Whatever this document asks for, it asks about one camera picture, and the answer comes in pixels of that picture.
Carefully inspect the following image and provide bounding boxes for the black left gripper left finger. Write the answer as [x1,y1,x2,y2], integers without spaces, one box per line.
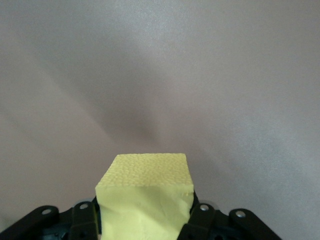
[0,197,102,240]

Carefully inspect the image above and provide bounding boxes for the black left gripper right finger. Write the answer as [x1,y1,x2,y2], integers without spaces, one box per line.
[178,192,281,240]

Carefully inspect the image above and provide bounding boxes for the yellow foam cube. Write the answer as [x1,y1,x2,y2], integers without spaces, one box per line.
[94,152,195,240]

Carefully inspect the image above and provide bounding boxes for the brown table cover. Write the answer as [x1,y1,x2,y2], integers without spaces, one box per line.
[0,0,320,240]

